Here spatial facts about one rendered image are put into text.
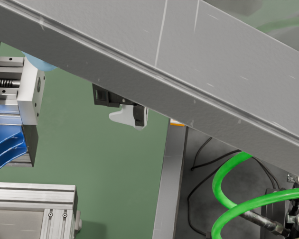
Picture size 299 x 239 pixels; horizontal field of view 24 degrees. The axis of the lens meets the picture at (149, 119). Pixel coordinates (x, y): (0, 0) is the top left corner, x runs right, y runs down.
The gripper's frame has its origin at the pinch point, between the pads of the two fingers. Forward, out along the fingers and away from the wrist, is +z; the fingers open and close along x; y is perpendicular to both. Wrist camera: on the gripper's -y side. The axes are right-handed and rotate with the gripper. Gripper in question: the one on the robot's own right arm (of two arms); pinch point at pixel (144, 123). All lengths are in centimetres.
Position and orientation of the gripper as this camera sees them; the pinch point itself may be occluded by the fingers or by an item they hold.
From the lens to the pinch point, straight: 114.6
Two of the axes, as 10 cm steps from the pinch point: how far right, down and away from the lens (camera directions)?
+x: -1.3, 8.1, -5.8
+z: 0.0, 5.8, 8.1
